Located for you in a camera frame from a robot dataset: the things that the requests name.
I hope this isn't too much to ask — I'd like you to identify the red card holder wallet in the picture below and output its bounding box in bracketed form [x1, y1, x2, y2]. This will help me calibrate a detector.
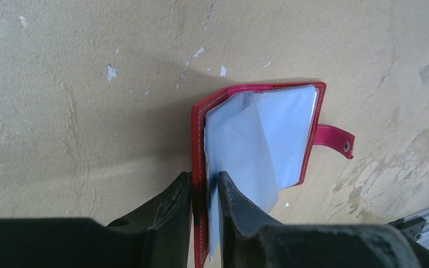
[191, 82, 355, 267]

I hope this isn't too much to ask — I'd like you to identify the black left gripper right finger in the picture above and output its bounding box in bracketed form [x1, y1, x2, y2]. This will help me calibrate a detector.
[218, 171, 420, 267]

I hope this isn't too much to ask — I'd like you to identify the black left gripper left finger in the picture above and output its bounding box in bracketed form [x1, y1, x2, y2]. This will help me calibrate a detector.
[0, 172, 192, 267]

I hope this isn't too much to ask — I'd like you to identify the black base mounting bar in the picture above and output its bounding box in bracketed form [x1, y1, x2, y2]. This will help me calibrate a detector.
[388, 217, 429, 267]

